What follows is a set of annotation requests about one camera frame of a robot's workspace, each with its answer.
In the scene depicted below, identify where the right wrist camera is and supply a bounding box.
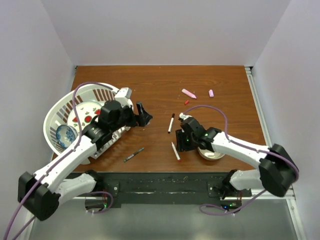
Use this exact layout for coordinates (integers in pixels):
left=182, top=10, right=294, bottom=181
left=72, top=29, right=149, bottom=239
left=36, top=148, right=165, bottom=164
left=178, top=112, right=191, bottom=122

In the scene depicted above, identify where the pink highlighter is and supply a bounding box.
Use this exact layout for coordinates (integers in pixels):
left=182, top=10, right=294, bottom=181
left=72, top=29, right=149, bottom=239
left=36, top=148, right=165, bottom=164
left=181, top=88, right=197, bottom=99

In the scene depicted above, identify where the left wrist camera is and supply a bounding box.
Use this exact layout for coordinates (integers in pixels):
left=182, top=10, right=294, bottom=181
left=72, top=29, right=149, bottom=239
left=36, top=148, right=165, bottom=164
left=114, top=87, right=133, bottom=107

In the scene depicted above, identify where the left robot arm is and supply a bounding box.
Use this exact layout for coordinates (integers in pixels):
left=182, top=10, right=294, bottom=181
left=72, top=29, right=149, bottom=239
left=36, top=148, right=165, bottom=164
left=17, top=100, right=153, bottom=221

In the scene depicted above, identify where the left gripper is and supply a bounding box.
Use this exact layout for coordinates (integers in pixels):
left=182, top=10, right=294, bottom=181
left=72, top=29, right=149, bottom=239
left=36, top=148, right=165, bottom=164
left=110, top=101, right=152, bottom=132

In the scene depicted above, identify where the green pen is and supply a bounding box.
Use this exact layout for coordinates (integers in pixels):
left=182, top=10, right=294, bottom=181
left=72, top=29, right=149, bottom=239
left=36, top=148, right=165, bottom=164
left=123, top=147, right=145, bottom=163

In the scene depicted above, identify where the pink highlighter cap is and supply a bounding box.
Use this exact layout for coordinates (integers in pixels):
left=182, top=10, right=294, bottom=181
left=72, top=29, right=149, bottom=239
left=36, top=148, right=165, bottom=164
left=208, top=89, right=214, bottom=98

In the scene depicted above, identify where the watermelon pattern plate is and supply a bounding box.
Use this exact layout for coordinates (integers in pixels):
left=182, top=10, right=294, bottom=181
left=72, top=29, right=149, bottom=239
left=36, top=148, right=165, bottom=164
left=67, top=101, right=102, bottom=132

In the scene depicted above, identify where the white marker red tip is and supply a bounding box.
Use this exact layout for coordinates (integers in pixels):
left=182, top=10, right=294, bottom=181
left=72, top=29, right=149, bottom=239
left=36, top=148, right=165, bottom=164
left=171, top=142, right=181, bottom=162

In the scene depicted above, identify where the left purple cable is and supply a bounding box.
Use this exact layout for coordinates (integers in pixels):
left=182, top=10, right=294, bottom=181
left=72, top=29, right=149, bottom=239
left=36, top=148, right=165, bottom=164
left=0, top=81, right=118, bottom=240

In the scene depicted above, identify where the white marker black tip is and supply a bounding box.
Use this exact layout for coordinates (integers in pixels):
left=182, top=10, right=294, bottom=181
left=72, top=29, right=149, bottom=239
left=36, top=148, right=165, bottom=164
left=167, top=113, right=175, bottom=134

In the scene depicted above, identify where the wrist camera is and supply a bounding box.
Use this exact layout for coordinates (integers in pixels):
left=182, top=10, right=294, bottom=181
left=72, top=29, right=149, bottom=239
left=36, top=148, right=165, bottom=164
left=178, top=112, right=191, bottom=122
left=114, top=87, right=133, bottom=107

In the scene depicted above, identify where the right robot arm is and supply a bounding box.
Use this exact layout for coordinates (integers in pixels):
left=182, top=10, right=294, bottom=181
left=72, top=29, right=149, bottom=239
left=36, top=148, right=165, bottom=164
left=175, top=113, right=299, bottom=197

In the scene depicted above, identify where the black mounting base plate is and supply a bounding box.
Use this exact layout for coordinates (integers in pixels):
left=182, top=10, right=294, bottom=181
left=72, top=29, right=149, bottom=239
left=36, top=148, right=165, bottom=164
left=93, top=172, right=252, bottom=211

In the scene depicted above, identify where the beige bowl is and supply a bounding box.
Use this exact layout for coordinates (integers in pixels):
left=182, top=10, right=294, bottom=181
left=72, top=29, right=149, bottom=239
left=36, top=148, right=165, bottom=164
left=197, top=147, right=225, bottom=161

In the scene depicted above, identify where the white laundry basket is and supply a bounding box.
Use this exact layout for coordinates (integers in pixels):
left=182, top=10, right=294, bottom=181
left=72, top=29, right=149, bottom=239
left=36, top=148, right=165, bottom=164
left=43, top=83, right=120, bottom=155

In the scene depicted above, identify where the blue patterned bowl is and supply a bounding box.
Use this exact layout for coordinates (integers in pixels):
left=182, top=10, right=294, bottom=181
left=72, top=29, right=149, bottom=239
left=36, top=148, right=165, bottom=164
left=55, top=124, right=78, bottom=150

